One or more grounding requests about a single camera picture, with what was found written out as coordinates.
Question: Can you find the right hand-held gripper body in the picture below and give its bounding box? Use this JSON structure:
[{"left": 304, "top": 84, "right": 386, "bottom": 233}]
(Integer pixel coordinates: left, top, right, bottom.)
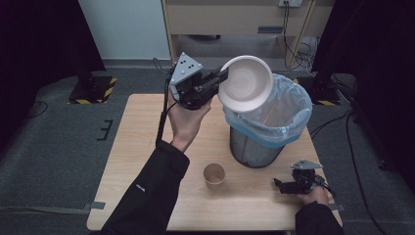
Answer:
[{"left": 287, "top": 159, "right": 324, "bottom": 194}]

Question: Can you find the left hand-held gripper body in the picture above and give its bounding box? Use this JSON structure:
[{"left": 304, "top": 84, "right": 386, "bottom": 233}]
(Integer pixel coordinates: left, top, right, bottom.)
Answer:
[{"left": 168, "top": 51, "right": 217, "bottom": 111}]

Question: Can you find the white bowl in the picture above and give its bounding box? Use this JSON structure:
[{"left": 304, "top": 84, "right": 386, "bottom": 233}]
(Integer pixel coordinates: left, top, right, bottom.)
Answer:
[{"left": 216, "top": 55, "right": 275, "bottom": 114}]

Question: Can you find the black mesh trash bin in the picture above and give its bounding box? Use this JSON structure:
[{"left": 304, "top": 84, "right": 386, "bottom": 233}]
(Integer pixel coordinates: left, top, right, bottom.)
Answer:
[{"left": 229, "top": 125, "right": 286, "bottom": 169}]

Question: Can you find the white plastic bin liner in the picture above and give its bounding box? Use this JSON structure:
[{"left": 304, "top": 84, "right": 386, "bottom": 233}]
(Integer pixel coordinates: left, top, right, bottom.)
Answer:
[{"left": 222, "top": 72, "right": 313, "bottom": 151}]

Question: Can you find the person's right hand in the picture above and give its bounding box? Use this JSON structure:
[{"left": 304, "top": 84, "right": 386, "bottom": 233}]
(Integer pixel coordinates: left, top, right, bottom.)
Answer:
[{"left": 295, "top": 180, "right": 331, "bottom": 207}]

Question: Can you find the person's left hand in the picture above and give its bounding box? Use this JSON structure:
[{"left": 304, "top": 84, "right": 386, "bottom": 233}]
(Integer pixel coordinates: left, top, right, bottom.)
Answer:
[{"left": 166, "top": 90, "right": 213, "bottom": 154}]

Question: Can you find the light wooden desk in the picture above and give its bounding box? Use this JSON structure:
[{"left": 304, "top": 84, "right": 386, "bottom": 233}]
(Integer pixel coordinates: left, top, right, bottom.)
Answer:
[{"left": 161, "top": 0, "right": 336, "bottom": 67}]

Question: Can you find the brown paper cup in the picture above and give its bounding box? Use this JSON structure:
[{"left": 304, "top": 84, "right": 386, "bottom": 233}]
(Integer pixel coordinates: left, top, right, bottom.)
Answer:
[{"left": 203, "top": 163, "right": 227, "bottom": 192}]

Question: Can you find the black striped stand base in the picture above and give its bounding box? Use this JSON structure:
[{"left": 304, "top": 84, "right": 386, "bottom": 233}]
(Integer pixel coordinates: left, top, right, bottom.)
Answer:
[
  {"left": 293, "top": 75, "right": 342, "bottom": 107},
  {"left": 68, "top": 75, "right": 118, "bottom": 105}
]

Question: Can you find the black curtain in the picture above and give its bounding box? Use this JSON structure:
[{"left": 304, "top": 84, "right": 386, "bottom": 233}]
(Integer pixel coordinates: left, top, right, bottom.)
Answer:
[
  {"left": 0, "top": 0, "right": 107, "bottom": 153},
  {"left": 311, "top": 0, "right": 415, "bottom": 195}
]

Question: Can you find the right hand-held gripper cable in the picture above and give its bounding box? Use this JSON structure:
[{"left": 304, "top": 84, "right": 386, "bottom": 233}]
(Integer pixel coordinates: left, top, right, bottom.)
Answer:
[{"left": 313, "top": 175, "right": 337, "bottom": 199}]

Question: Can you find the hand-held gripper cable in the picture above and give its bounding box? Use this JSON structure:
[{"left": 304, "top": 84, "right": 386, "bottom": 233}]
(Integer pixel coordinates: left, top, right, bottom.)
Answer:
[
  {"left": 152, "top": 57, "right": 180, "bottom": 149},
  {"left": 313, "top": 175, "right": 337, "bottom": 199}
]

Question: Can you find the left hand-held gripper cable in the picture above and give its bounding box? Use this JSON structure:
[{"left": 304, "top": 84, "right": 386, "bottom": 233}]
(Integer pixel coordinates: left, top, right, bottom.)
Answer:
[{"left": 152, "top": 57, "right": 180, "bottom": 149}]

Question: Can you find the long black floor cable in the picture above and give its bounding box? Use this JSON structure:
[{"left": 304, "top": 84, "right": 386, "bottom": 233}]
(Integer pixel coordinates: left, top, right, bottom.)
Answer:
[{"left": 308, "top": 110, "right": 391, "bottom": 235}]

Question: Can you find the black hanging power cable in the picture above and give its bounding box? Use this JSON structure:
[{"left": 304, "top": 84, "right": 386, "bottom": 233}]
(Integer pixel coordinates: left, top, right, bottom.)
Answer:
[{"left": 282, "top": 1, "right": 293, "bottom": 71}]

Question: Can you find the tangle of cables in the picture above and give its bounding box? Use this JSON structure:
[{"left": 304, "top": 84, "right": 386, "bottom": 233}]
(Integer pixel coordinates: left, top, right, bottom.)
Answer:
[{"left": 288, "top": 36, "right": 319, "bottom": 71}]

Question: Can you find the white wall socket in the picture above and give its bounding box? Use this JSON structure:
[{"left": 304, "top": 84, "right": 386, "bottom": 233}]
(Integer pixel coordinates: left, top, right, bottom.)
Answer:
[{"left": 278, "top": 0, "right": 303, "bottom": 8}]

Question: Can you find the thin black floor cable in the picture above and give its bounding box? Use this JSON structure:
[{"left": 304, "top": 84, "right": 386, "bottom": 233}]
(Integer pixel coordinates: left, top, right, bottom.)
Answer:
[{"left": 26, "top": 100, "right": 49, "bottom": 118}]

